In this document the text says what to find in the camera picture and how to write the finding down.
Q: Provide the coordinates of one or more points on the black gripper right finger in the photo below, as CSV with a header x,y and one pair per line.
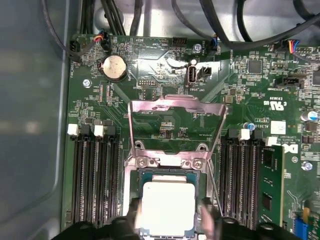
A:
x,y
237,231

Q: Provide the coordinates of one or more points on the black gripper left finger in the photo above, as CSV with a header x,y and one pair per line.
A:
x,y
100,231

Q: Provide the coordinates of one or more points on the silver CPU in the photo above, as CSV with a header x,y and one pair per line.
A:
x,y
167,205

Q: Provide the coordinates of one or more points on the metal socket cover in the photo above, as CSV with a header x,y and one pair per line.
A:
x,y
150,103

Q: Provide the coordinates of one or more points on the CPU socket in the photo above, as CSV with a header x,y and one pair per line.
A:
x,y
130,175

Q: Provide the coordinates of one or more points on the thin metal locking lever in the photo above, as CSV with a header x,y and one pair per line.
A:
x,y
215,187

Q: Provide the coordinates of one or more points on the RAM slot black clips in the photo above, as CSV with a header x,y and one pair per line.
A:
x,y
253,180
89,180
226,180
114,180

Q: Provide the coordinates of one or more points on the green RAM stick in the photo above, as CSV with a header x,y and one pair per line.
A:
x,y
271,185

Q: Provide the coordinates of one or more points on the blue header connector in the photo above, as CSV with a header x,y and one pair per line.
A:
x,y
301,227

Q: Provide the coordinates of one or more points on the black PC case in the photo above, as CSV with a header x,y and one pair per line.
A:
x,y
30,100

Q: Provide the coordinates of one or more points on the green motherboard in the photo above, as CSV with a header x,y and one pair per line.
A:
x,y
250,82

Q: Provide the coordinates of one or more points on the internal USB port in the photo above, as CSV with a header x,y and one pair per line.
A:
x,y
191,76

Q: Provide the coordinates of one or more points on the silver coin cell battery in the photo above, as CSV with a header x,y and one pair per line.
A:
x,y
115,67

